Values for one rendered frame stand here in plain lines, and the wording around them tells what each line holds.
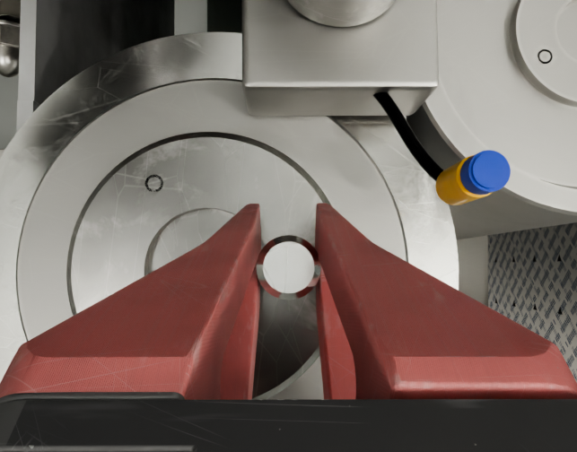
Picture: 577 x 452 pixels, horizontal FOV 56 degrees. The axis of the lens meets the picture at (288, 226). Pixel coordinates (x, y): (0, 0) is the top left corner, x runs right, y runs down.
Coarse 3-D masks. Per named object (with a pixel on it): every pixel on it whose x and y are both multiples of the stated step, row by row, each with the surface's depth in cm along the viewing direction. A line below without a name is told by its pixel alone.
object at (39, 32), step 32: (32, 0) 17; (64, 0) 20; (96, 0) 23; (128, 0) 29; (160, 0) 36; (32, 32) 17; (64, 32) 20; (96, 32) 23; (128, 32) 28; (160, 32) 36; (32, 64) 17; (64, 64) 20; (32, 96) 17
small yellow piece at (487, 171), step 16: (384, 96) 14; (400, 112) 14; (400, 128) 14; (416, 144) 13; (416, 160) 13; (432, 160) 13; (464, 160) 11; (480, 160) 11; (496, 160) 11; (432, 176) 13; (448, 176) 12; (464, 176) 11; (480, 176) 11; (496, 176) 11; (448, 192) 12; (464, 192) 11; (480, 192) 11
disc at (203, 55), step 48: (144, 48) 17; (192, 48) 17; (240, 48) 17; (96, 96) 17; (48, 144) 16; (384, 144) 17; (0, 192) 16; (432, 192) 17; (0, 240) 16; (432, 240) 17; (0, 288) 16; (0, 336) 16
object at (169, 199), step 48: (192, 144) 15; (240, 144) 15; (96, 192) 14; (144, 192) 14; (192, 192) 14; (240, 192) 15; (288, 192) 15; (96, 240) 14; (144, 240) 14; (192, 240) 14; (96, 288) 14; (288, 336) 14; (288, 384) 14
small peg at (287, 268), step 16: (272, 240) 12; (288, 240) 12; (304, 240) 12; (272, 256) 12; (288, 256) 12; (304, 256) 12; (272, 272) 12; (288, 272) 12; (304, 272) 12; (272, 288) 12; (288, 288) 12; (304, 288) 12
